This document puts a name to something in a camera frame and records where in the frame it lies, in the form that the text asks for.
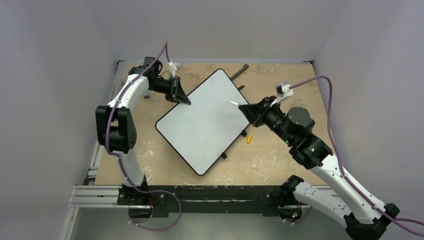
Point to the black metal crank handle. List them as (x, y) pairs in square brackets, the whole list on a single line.
[(239, 72)]

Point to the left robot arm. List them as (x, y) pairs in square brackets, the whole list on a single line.
[(116, 129)]

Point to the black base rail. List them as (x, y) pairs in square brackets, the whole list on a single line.
[(288, 208)]

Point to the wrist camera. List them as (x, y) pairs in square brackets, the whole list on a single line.
[(284, 91), (173, 67)]

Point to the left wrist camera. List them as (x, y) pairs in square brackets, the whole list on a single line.
[(173, 67)]

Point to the aluminium frame rail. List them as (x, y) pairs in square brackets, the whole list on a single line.
[(96, 197)]

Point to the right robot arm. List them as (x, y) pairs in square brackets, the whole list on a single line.
[(362, 215)]

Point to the white whiteboard black frame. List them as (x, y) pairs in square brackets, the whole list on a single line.
[(202, 132)]

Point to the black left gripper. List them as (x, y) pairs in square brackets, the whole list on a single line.
[(177, 94)]

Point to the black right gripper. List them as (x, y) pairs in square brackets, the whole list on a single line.
[(260, 111)]

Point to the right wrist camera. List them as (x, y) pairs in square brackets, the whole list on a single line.
[(284, 91)]

